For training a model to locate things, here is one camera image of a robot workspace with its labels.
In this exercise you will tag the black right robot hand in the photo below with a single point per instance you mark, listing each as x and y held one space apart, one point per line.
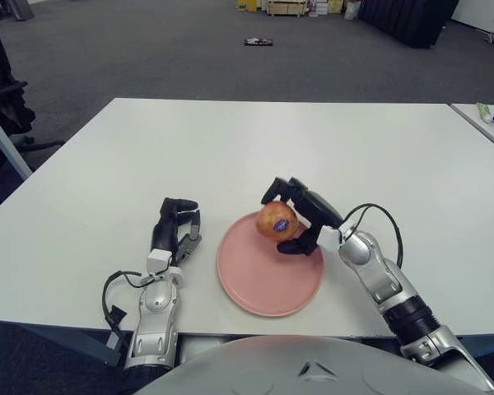
317 210

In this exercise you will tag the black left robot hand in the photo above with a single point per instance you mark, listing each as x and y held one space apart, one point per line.
166 234

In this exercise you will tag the red yellow apple with sticker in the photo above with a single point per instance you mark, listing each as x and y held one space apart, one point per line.
271 218

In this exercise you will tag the pink round plate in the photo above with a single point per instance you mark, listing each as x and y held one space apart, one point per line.
263 284

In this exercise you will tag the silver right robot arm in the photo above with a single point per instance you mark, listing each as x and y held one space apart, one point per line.
378 271

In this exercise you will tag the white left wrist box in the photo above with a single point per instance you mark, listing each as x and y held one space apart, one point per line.
158 261

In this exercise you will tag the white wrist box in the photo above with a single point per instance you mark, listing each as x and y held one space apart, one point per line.
158 261
328 238

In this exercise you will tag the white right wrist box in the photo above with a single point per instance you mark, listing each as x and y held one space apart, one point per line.
328 238

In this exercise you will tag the grey robot torso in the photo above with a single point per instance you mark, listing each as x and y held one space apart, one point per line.
313 370

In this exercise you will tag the flat black item on floor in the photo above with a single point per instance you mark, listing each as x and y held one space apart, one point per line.
258 42

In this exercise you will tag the light grey table leg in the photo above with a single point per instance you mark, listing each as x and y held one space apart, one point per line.
6 140

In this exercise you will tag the green white tube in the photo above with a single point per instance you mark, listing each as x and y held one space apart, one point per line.
484 112

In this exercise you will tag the white stacked boxes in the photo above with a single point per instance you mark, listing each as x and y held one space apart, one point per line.
320 7

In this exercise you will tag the white plastic bag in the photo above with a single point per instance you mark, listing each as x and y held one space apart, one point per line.
352 10

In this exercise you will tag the wooden crate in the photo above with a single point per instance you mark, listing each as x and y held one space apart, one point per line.
288 7

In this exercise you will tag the yellow carton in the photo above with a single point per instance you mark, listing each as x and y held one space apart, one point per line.
336 5

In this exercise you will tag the black office chair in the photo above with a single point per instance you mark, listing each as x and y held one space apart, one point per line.
4 103

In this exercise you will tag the black curtain partition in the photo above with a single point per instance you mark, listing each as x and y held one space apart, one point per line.
407 20

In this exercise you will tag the yellow box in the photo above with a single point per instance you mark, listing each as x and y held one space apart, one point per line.
246 5

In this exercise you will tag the grey bin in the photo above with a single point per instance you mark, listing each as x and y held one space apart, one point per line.
21 8

